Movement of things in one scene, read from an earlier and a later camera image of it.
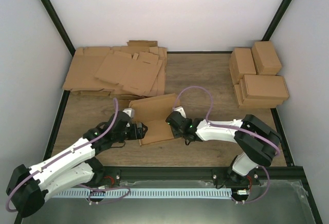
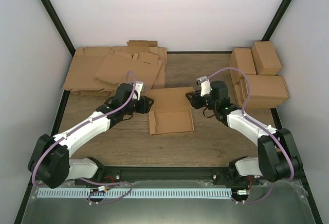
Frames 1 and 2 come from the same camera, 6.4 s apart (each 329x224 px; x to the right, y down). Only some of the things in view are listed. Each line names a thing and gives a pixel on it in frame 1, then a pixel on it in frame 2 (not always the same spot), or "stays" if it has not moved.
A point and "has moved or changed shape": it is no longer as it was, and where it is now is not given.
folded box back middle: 241,62 stays
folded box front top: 263,87 stays
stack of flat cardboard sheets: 133,72 stays
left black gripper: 140,131 to 145,107
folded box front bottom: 243,103 stays
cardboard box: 153,112 has moved or changed shape
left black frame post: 52,13 stays
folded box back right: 267,60 stays
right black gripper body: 177,134 to 198,104
